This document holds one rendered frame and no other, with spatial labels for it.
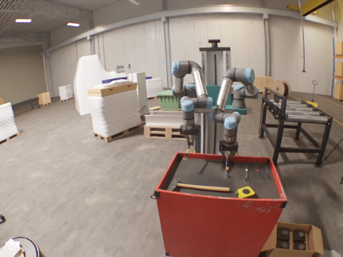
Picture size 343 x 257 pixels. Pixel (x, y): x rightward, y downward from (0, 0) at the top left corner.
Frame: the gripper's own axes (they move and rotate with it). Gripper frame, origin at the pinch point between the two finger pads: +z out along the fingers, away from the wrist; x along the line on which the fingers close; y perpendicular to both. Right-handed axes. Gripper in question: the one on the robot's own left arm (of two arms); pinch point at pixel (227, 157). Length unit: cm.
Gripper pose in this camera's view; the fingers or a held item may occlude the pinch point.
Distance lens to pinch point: 124.7
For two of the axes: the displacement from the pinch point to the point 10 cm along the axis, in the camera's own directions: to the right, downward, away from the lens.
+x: 9.6, 0.4, -2.7
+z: 1.2, 8.4, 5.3
